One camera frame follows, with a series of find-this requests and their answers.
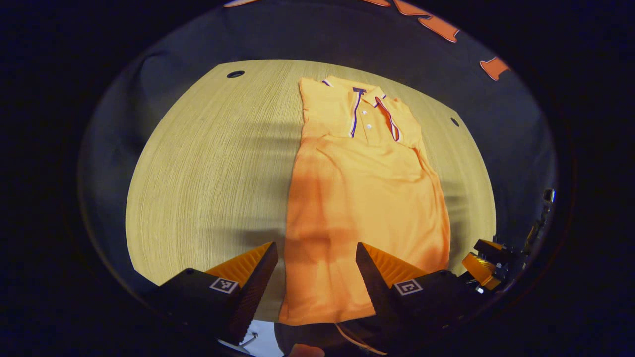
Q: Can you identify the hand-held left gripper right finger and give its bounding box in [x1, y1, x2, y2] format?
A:
[355, 242, 478, 344]

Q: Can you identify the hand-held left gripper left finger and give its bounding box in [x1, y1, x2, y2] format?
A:
[148, 242, 279, 346]

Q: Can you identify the person's dark clothing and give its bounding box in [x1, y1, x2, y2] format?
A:
[273, 320, 397, 357]

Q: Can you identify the orange T-shirt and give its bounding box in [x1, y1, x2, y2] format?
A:
[278, 75, 452, 327]

